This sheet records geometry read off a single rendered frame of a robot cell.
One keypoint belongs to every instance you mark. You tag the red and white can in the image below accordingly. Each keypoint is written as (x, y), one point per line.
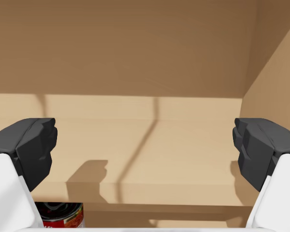
(62, 216)

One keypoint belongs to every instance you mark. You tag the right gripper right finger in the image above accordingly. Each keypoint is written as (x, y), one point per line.
(273, 157)

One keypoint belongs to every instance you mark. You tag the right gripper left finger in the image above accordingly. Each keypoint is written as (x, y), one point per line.
(17, 157)

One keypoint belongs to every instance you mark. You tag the pale wooden shelf unit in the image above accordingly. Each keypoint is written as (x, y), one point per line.
(145, 60)

